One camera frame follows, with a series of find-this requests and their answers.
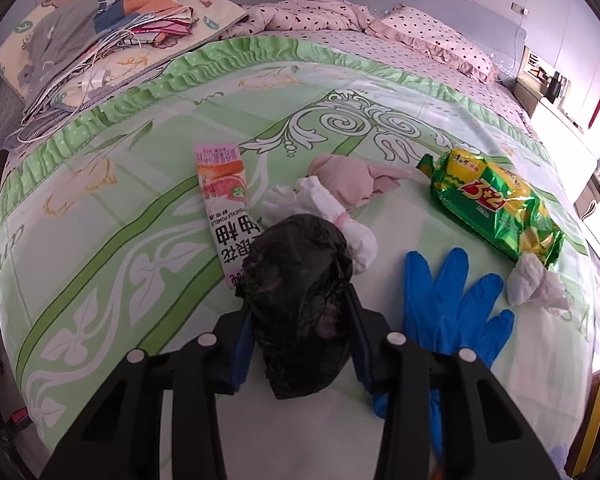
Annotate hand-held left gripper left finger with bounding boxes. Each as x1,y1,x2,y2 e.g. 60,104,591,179
40,310,261,480

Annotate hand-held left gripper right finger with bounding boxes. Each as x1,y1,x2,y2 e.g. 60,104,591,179
342,285,563,480

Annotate black plastic bag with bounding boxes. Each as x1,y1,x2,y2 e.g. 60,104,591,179
235,213,355,400

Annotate blue rubber glove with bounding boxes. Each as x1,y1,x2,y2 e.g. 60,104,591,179
372,249,516,446

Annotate small white tissue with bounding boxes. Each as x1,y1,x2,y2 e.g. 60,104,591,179
260,185,306,228

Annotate large white tissue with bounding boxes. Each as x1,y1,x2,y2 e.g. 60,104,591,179
295,176,378,276

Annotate pink drink carton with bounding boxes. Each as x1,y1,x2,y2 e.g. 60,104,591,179
192,142,266,291

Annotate green yellow snack packet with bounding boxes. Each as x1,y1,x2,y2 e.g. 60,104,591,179
417,149,566,266

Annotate green patterned blanket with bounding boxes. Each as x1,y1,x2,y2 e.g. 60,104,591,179
0,35,600,461

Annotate white nightstand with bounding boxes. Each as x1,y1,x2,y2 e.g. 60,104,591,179
512,72,598,211

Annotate white charger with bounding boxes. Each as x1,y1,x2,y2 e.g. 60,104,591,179
82,71,110,92

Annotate polka dot bed sheet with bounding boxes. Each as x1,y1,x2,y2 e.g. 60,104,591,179
220,25,526,111

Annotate polka dot pillow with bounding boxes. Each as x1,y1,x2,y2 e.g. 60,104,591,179
365,6,498,83

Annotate pink striped cloth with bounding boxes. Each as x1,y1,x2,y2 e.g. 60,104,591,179
130,12,201,48

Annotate pink polka dot quilt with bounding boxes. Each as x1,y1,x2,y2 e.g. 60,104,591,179
242,0,381,38

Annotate grey garment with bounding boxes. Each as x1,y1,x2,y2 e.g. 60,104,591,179
22,0,131,126

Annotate orange and blue clothing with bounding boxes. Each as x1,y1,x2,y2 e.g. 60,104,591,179
95,0,178,31

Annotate white cables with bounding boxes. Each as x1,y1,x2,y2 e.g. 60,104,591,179
15,25,156,146

